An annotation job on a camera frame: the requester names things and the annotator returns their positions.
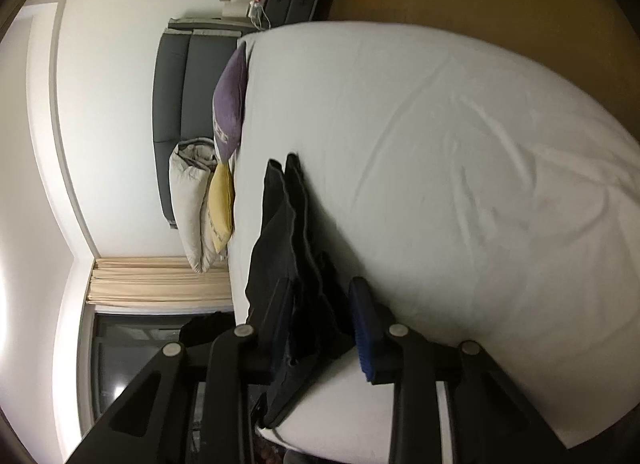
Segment beige curtain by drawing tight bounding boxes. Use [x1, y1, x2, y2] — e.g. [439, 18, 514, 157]
[86, 257, 235, 306]

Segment bed with white sheet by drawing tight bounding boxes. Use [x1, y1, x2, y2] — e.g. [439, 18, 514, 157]
[227, 19, 640, 462]

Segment folded beige duvet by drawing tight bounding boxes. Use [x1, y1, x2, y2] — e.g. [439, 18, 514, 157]
[168, 137, 231, 273]

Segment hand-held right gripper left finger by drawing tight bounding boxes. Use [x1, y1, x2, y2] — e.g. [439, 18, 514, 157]
[65, 277, 301, 464]

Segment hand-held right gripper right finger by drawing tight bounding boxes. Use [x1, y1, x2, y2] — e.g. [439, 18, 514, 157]
[348, 277, 568, 464]

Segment grey padded headboard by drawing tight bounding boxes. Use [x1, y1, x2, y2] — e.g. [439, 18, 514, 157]
[152, 17, 261, 230]

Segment white charger cable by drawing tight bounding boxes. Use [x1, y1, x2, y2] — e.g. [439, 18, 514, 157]
[247, 0, 273, 31]

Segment yellow cushion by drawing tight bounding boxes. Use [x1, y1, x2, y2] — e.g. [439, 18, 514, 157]
[207, 161, 236, 253]

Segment dark hanging clothing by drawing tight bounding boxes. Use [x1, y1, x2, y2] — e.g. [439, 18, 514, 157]
[179, 311, 236, 347]

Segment purple cushion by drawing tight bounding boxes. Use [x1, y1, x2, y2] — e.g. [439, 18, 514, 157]
[212, 41, 249, 162]

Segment dark window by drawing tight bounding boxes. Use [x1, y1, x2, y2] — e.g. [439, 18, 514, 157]
[80, 307, 236, 450]

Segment black pants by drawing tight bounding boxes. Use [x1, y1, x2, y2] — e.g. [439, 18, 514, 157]
[244, 153, 361, 429]

